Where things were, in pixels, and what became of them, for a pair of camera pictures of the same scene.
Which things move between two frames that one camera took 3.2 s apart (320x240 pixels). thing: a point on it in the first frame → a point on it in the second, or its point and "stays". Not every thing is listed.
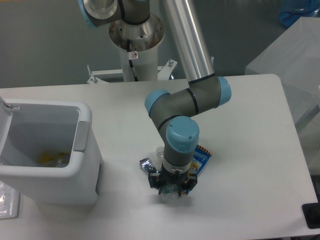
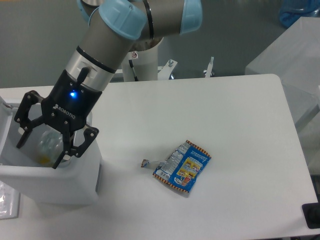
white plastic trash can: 51,149 stays
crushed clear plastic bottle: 170,191 → 48,146
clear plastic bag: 9,202 stays
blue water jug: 291,10 stays
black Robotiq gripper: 190,180 → 68,108
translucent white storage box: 295,58 stays
